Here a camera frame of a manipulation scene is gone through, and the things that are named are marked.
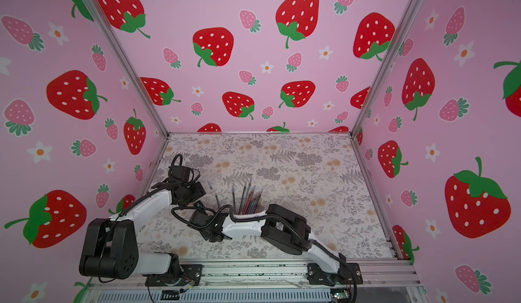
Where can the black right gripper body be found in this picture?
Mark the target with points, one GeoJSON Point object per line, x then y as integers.
{"type": "Point", "coordinates": [201, 219]}

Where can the bundle of capped pencils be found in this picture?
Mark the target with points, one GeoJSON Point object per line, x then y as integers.
{"type": "Point", "coordinates": [246, 197]}

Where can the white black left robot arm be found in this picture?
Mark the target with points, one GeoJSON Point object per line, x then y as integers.
{"type": "Point", "coordinates": [111, 250]}

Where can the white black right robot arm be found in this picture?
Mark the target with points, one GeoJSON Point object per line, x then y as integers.
{"type": "Point", "coordinates": [286, 231]}

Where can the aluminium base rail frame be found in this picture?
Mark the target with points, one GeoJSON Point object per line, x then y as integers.
{"type": "Point", "coordinates": [264, 280]}

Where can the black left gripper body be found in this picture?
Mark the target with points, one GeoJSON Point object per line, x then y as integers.
{"type": "Point", "coordinates": [192, 193]}

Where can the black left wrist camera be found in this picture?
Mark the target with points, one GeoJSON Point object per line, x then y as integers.
{"type": "Point", "coordinates": [181, 173]}

